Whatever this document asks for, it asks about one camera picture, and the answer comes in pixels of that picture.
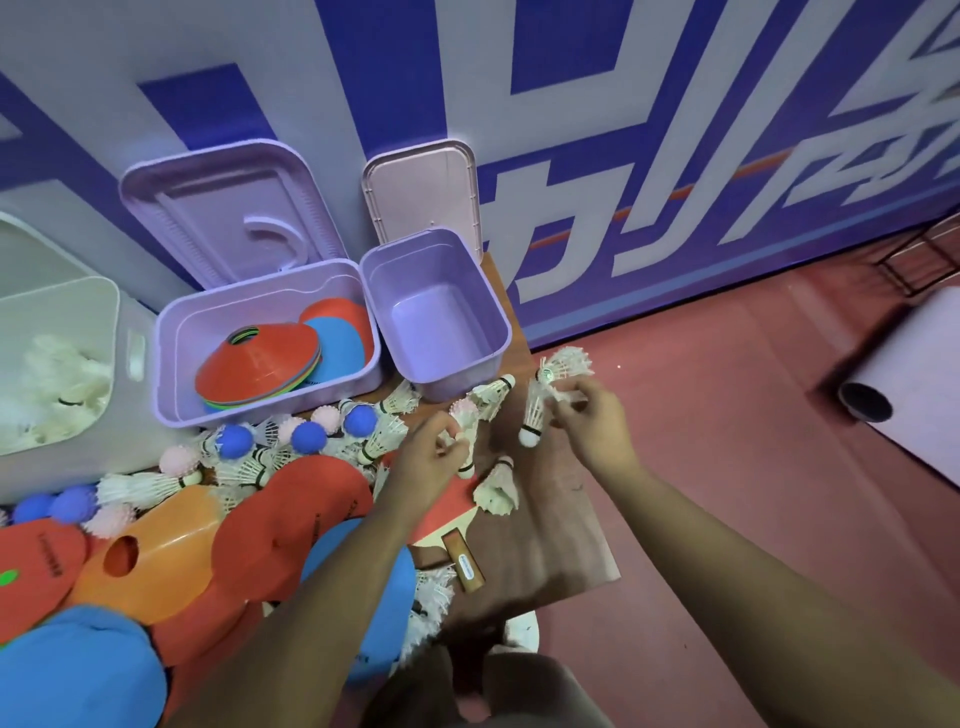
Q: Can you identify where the person's right hand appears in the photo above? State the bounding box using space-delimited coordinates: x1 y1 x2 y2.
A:
541 376 646 483

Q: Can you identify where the blue flat marker disc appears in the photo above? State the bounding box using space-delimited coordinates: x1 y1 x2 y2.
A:
306 317 367 388

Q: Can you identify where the orange disc cone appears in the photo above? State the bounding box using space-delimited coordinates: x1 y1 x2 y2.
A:
67 485 228 627

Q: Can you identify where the large purple bin lid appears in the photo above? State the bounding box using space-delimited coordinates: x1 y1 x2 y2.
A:
120 138 351 291

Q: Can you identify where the person's right forearm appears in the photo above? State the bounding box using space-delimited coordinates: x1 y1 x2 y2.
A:
592 457 960 728

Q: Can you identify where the white plastic bin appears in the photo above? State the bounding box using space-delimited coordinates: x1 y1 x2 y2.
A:
0 211 163 505

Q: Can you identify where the person's left forearm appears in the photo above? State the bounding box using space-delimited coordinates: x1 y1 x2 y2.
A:
161 491 451 728

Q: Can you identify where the small pink bin lid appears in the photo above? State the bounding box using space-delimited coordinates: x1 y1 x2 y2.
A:
362 140 483 261

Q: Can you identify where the pile of white shuttlecocks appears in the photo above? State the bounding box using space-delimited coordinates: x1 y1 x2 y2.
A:
397 566 460 670
96 378 423 520
0 333 114 453

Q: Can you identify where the white rolled mat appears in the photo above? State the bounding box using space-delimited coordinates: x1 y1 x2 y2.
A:
837 285 960 468

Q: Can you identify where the red flat marker disc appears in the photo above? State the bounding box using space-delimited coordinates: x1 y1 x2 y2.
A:
300 297 375 366

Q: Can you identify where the blue disc cone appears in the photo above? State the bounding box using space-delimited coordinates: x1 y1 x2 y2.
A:
300 517 419 685
0 606 168 728

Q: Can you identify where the small purple plastic bin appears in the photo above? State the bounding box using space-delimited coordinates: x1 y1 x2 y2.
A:
360 228 514 405

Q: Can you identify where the stack of coloured disc cones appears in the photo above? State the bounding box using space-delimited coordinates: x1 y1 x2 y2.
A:
195 322 324 413

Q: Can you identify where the white feather shuttlecock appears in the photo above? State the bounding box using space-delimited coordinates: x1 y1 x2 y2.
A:
472 455 521 519
517 378 554 450
534 346 595 391
438 397 483 481
468 373 518 423

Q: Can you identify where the red disc cone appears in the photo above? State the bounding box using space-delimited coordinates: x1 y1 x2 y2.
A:
150 577 265 723
0 521 90 646
212 455 375 606

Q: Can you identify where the large purple plastic bin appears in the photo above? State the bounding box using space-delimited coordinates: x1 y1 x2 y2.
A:
153 258 386 430

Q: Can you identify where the person's left hand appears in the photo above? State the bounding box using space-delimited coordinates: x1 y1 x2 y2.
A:
372 411 475 528

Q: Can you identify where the black metal rack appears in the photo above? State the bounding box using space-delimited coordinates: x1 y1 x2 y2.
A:
873 210 960 298

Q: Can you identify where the red table tennis paddle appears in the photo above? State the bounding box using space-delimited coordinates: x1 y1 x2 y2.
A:
408 476 488 595

